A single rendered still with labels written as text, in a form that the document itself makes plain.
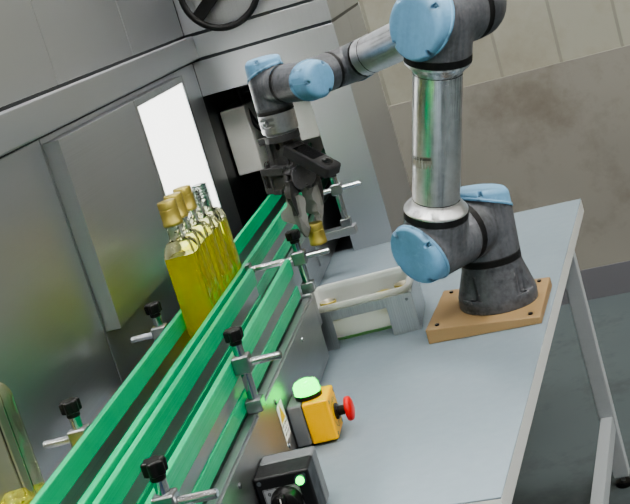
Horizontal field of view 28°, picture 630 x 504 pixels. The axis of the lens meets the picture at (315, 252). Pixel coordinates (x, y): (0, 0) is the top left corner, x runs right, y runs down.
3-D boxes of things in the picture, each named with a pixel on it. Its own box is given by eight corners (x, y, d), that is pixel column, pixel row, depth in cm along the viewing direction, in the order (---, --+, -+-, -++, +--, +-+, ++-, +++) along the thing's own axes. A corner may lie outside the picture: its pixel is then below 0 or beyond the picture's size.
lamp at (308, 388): (297, 394, 205) (292, 377, 204) (323, 388, 204) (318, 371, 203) (293, 404, 200) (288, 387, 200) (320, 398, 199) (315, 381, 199)
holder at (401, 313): (299, 333, 266) (289, 299, 265) (425, 303, 261) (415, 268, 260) (287, 360, 250) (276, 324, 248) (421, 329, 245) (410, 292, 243)
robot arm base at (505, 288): (533, 280, 247) (524, 233, 244) (542, 305, 232) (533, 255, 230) (457, 295, 248) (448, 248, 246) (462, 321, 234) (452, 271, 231)
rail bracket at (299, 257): (258, 302, 246) (239, 242, 244) (340, 281, 243) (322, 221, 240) (255, 306, 243) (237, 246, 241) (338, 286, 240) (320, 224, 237)
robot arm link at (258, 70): (260, 60, 239) (233, 64, 246) (275, 115, 242) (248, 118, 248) (290, 50, 244) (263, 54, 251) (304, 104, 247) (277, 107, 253)
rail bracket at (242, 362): (251, 409, 188) (225, 326, 185) (298, 398, 186) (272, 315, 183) (247, 419, 184) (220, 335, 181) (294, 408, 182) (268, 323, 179)
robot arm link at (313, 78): (343, 48, 239) (305, 54, 247) (300, 63, 232) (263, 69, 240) (353, 88, 240) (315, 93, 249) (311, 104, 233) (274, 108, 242)
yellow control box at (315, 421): (304, 433, 208) (291, 393, 206) (347, 424, 206) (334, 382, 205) (298, 451, 201) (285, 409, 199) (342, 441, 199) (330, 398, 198)
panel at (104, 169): (212, 214, 303) (170, 78, 296) (224, 211, 302) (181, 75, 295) (105, 332, 217) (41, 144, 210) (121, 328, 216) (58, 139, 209)
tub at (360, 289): (323, 325, 266) (311, 287, 264) (425, 300, 261) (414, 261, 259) (312, 352, 249) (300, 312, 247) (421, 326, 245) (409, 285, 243)
